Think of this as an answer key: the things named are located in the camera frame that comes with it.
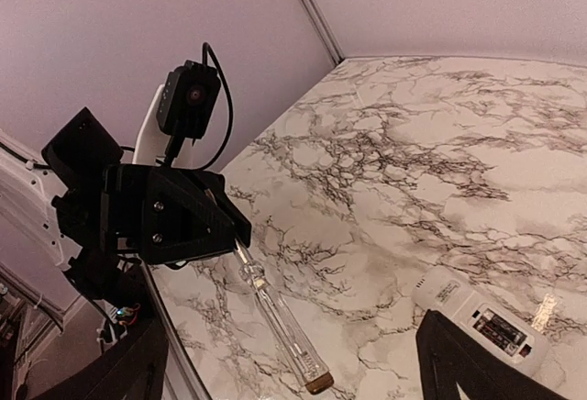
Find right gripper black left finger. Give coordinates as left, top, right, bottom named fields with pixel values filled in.
left=37, top=317, right=168, bottom=400

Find left camera black cable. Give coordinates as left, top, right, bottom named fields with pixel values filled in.
left=164, top=41, right=236, bottom=172

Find left aluminium frame post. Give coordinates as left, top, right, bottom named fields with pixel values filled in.
left=299, top=0, right=345, bottom=66

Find clear handled screwdriver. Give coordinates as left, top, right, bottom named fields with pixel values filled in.
left=234, top=239, right=334, bottom=395

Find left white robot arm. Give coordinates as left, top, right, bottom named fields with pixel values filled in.
left=1, top=109, right=252, bottom=315

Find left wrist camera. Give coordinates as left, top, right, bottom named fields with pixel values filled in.
left=132, top=61, right=222, bottom=166

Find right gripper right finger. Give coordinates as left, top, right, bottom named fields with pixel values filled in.
left=415, top=310, right=564, bottom=400

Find batteries in remote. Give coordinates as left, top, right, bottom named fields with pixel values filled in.
left=473, top=309, right=527, bottom=356

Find white remote control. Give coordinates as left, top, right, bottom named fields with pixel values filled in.
left=412, top=266, right=549, bottom=376

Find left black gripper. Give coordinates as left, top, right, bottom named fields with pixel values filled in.
left=41, top=107, right=251, bottom=299

